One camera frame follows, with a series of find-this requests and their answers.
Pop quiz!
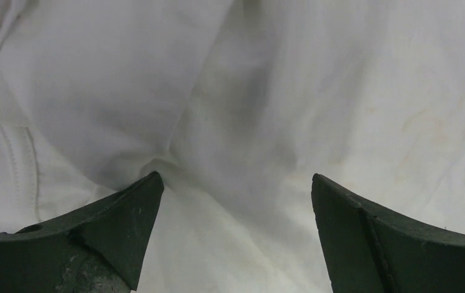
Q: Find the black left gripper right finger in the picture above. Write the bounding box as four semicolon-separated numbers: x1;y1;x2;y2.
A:
311;174;465;292

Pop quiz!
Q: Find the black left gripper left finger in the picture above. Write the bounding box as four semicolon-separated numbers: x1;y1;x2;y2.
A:
0;172;164;292

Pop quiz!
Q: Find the white t shirt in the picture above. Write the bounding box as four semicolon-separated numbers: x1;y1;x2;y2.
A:
0;1;465;292

